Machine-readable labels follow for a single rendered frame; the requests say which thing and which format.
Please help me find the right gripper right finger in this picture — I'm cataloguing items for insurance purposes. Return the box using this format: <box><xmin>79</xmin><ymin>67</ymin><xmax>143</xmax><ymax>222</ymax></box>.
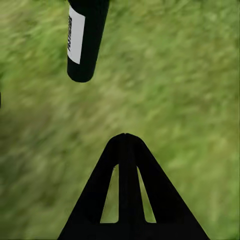
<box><xmin>125</xmin><ymin>133</ymin><xmax>210</xmax><ymax>240</ymax></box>

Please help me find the pesticide atomizer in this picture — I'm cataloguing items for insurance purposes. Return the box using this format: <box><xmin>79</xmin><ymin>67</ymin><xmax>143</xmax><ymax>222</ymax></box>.
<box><xmin>67</xmin><ymin>0</ymin><xmax>110</xmax><ymax>83</ymax></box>

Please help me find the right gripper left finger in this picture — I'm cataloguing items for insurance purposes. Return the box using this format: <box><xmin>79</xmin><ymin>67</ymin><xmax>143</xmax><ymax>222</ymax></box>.
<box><xmin>57</xmin><ymin>133</ymin><xmax>133</xmax><ymax>240</ymax></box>

